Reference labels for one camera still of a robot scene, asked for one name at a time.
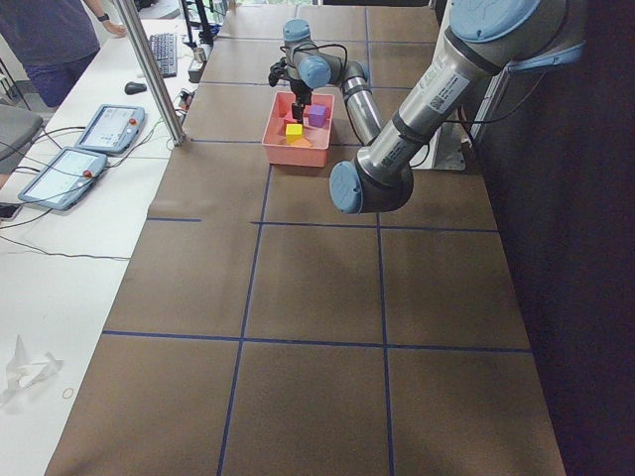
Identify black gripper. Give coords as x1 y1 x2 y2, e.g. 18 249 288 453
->
291 79 313 124

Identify purple foam block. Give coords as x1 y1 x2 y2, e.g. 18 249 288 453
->
309 104 329 128

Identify yellow foam block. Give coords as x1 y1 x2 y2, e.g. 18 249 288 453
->
285 123 304 145

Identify orange foam block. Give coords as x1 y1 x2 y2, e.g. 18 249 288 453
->
288 138 313 149

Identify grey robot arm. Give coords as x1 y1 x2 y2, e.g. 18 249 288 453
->
269 18 383 146
329 1 587 214

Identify pink plastic bin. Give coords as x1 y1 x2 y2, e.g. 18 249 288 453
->
262 91 334 168

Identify metal cylinder cup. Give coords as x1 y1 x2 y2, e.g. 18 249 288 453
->
192 47 206 63

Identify black keyboard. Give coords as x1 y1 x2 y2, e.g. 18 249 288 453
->
148 33 178 77

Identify black computer mouse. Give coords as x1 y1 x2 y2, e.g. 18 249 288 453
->
124 81 147 95

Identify upper teach pendant tablet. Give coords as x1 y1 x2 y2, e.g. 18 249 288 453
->
75 104 146 155

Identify teach pendant tablet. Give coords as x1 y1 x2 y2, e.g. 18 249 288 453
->
75 104 146 155
18 147 107 211

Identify lower teach pendant tablet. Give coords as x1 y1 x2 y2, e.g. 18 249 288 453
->
18 147 107 211

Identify person in blue shirt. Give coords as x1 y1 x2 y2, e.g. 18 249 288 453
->
1 0 126 108

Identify crumpled white paper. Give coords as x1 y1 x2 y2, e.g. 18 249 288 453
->
1 334 64 407

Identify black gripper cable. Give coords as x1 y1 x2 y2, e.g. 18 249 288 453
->
267 43 348 88

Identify aluminium frame post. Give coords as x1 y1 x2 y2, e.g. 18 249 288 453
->
114 0 186 147

